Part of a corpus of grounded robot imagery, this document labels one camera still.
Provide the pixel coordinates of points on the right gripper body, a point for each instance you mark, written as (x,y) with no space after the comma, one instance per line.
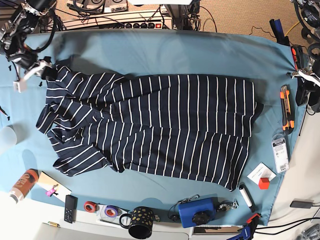
(27,64)

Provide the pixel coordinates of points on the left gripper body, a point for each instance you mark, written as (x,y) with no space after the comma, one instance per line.
(311,73)

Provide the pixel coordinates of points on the navy white striped t-shirt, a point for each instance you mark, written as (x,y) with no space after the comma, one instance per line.
(188,126)

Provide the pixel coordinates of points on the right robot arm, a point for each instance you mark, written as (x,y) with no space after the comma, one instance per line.
(15,31)

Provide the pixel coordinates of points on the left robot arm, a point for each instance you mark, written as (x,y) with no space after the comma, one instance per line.
(308,15)

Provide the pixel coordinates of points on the orange black clamp tool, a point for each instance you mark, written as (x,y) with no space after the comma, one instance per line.
(298,56)

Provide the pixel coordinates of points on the black computer mouse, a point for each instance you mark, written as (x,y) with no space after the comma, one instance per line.
(316,107)

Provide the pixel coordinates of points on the orange black utility knife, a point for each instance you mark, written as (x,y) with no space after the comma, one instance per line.
(288,119)

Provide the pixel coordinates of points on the light blue table cloth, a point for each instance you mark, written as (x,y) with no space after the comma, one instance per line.
(150,52)

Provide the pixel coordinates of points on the blue black bar clamp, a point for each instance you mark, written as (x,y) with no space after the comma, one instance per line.
(278,32)

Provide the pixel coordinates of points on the clear plastic blister pack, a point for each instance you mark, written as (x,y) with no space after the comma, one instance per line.
(280,152)

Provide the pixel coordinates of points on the translucent white plastic cup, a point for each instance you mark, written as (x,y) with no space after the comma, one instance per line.
(8,139)

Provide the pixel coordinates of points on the white card packet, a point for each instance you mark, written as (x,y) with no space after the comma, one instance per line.
(261,171)

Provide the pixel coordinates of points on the red small cube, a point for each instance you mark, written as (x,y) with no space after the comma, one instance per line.
(264,183)

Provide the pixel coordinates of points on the tan cardboard sheet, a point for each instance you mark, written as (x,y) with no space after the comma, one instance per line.
(52,187)

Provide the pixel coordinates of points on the orange brown bottle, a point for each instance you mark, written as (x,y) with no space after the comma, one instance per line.
(24,185)

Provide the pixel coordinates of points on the black power adapter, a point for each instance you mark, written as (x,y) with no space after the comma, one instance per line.
(301,204)

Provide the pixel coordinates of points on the white black marker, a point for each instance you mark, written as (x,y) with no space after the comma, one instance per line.
(246,198)

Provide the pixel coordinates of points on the red tape roll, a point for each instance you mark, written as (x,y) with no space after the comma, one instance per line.
(90,207)

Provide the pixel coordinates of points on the metal carabiner keyring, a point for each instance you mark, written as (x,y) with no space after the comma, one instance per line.
(227,205)

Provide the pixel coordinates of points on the black remote control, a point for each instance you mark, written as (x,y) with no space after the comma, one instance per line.
(70,207)

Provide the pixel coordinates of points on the purple tape roll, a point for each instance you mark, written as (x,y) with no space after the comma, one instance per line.
(111,211)

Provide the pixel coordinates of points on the blue orange bottom clamp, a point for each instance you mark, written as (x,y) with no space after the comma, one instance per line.
(247,232)

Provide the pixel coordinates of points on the blue box black knob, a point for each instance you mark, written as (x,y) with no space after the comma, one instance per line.
(196,212)

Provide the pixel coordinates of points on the black mug gold dots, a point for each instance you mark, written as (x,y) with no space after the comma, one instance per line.
(139,222)

